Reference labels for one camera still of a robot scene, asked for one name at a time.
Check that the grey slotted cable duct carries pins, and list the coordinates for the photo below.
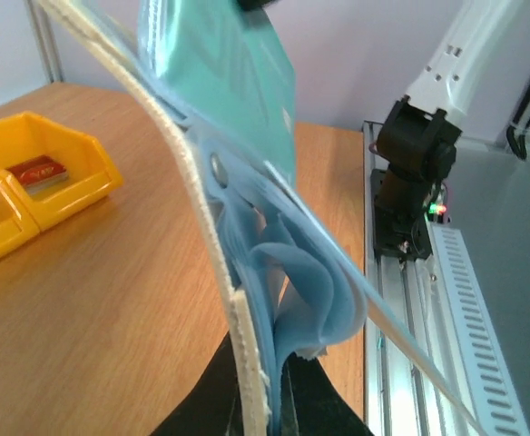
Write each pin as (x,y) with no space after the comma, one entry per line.
(492,391)

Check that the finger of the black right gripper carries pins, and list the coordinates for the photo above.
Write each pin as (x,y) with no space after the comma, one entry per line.
(252,5)

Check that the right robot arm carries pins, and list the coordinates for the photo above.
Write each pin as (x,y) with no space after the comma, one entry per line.
(354,59)

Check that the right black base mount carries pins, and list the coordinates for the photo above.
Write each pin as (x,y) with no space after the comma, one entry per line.
(400,212)

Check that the red card in bin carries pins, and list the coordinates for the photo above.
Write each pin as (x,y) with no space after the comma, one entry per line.
(39,173)

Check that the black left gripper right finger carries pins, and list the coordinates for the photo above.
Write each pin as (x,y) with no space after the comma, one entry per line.
(310,405)

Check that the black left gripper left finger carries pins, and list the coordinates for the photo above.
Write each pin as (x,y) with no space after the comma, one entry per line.
(212,408)

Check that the beige card holder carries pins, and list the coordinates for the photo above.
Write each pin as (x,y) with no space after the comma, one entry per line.
(286,286)

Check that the aluminium front rail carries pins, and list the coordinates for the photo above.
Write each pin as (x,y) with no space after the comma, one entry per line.
(399,398)

